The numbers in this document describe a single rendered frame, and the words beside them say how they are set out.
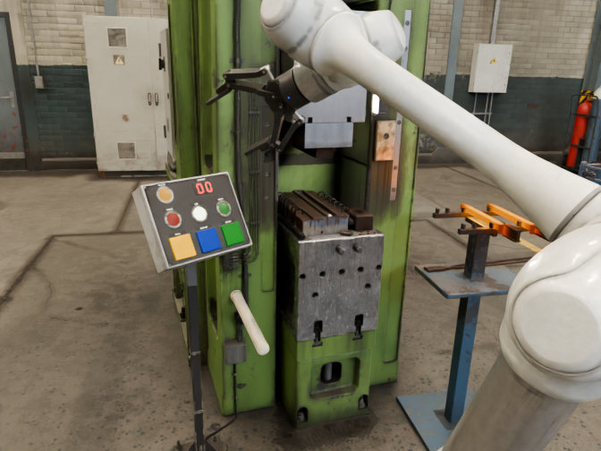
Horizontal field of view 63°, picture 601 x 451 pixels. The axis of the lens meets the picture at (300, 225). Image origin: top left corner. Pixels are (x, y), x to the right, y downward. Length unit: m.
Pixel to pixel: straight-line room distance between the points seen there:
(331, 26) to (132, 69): 6.45
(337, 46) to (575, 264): 0.44
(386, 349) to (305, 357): 0.59
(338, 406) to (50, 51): 6.64
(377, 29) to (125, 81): 6.39
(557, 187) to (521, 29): 8.71
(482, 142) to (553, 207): 0.13
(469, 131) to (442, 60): 7.96
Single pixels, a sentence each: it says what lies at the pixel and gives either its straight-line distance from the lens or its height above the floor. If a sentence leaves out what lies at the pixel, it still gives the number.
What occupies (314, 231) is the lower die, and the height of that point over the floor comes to 0.93.
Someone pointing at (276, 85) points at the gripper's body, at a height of 1.53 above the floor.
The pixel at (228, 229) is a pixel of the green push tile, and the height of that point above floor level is 1.03.
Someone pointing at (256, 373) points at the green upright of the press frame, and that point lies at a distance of 2.40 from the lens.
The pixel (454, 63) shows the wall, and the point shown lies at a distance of 8.82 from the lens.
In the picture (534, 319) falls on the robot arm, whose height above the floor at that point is 1.34.
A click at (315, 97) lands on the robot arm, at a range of 0.98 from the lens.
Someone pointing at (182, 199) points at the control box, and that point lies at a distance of 1.69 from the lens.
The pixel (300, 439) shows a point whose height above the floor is 0.00.
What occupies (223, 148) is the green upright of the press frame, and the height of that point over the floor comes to 1.26.
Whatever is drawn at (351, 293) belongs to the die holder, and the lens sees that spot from 2.12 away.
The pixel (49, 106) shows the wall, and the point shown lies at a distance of 8.05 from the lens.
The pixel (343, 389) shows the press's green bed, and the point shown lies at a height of 0.15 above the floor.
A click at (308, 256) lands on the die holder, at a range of 1.97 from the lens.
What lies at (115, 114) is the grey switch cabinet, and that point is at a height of 0.88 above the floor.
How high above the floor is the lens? 1.58
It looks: 18 degrees down
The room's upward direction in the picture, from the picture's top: 1 degrees clockwise
